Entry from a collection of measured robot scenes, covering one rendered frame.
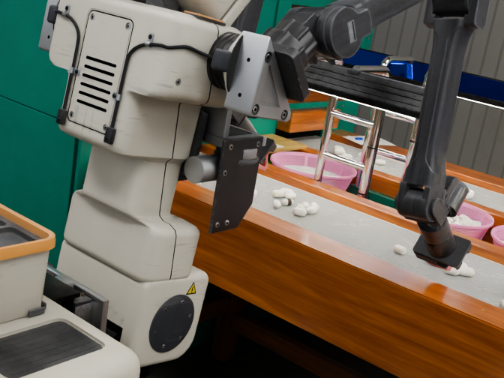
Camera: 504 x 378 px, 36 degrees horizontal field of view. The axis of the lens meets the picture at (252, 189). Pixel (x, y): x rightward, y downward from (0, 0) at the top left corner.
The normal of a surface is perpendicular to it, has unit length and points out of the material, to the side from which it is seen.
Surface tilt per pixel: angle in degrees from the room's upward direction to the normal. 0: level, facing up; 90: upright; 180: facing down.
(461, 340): 90
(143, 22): 82
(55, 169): 90
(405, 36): 90
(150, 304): 90
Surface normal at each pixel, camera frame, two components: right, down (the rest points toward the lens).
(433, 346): -0.63, 0.11
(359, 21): 0.69, 0.16
